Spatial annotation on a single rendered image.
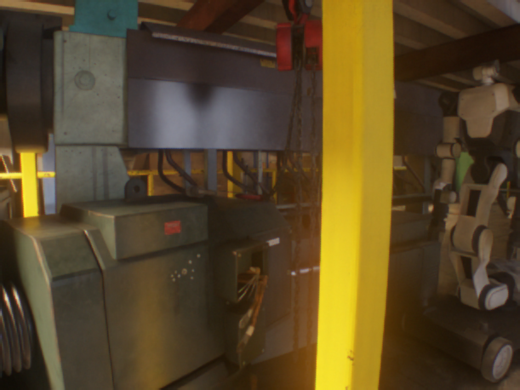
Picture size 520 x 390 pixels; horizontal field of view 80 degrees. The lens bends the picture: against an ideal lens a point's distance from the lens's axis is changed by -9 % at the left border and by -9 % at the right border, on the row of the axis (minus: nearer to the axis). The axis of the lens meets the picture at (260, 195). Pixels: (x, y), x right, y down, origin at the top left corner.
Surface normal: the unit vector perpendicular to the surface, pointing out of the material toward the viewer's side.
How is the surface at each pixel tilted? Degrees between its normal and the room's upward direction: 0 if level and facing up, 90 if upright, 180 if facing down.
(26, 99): 111
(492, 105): 90
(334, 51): 90
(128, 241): 90
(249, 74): 78
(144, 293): 90
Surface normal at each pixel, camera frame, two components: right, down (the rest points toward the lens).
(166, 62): 0.50, -0.13
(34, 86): 0.51, 0.25
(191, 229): 0.77, 0.06
